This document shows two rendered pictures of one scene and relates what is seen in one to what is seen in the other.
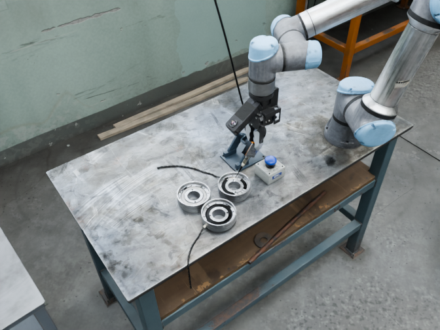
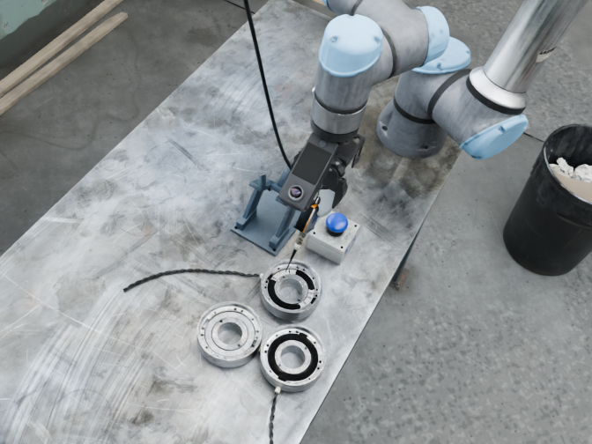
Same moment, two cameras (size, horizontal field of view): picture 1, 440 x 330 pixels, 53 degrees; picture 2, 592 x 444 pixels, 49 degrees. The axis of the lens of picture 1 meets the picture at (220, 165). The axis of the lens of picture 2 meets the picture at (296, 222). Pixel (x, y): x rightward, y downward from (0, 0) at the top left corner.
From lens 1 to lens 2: 56 cm
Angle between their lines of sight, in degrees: 24
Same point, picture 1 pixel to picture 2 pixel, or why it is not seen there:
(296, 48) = (410, 33)
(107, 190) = (43, 374)
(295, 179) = (375, 239)
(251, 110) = (326, 159)
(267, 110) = (344, 149)
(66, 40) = not seen: outside the picture
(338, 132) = (412, 135)
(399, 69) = (548, 32)
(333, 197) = not seen: hidden behind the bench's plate
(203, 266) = not seen: hidden behind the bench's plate
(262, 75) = (354, 98)
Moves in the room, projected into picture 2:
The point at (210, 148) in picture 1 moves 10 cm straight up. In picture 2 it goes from (205, 218) to (204, 184)
